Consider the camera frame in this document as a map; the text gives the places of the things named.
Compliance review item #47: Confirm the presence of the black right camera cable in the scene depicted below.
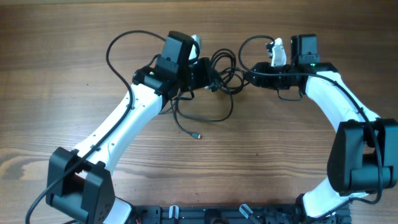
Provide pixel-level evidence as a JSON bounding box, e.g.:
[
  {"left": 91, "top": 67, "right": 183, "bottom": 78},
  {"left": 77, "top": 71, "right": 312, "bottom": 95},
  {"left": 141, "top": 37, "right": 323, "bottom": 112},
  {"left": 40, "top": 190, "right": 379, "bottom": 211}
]
[{"left": 238, "top": 34, "right": 384, "bottom": 224}]

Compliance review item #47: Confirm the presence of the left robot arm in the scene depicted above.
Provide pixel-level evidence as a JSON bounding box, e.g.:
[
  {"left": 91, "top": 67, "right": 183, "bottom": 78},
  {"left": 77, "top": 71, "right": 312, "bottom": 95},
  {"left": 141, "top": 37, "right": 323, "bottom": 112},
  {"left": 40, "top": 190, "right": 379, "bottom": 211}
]
[{"left": 45, "top": 31, "right": 209, "bottom": 223}]

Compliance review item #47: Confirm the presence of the black left camera cable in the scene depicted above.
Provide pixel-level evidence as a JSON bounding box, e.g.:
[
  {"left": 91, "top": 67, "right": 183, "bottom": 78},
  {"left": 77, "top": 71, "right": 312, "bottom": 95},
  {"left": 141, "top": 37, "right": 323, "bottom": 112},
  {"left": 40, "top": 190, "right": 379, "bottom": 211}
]
[{"left": 25, "top": 29, "right": 167, "bottom": 224}]

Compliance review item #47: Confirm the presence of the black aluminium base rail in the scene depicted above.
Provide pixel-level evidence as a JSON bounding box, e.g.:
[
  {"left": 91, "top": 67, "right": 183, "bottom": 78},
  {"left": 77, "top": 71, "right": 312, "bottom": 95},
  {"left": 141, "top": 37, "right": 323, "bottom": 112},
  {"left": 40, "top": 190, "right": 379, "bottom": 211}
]
[{"left": 130, "top": 203, "right": 352, "bottom": 224}]

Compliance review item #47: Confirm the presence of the long black usb cable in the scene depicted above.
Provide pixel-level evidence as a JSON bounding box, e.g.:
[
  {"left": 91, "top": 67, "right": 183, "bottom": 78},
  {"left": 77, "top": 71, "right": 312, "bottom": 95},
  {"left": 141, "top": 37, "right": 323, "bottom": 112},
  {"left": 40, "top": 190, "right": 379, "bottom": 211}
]
[{"left": 158, "top": 90, "right": 234, "bottom": 139}]

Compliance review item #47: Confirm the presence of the black camera cable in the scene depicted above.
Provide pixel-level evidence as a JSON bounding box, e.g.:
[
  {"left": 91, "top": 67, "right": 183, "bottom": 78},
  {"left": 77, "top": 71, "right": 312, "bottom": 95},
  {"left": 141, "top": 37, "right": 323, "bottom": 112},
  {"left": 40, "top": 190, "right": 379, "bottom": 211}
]
[
  {"left": 25, "top": 29, "right": 167, "bottom": 224},
  {"left": 238, "top": 34, "right": 384, "bottom": 224}
]

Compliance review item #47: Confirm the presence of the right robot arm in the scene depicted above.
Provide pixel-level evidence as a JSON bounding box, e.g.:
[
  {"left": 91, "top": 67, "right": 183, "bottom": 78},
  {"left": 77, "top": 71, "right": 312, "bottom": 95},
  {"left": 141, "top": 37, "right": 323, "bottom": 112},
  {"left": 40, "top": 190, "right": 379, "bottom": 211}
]
[{"left": 244, "top": 34, "right": 397, "bottom": 223}]

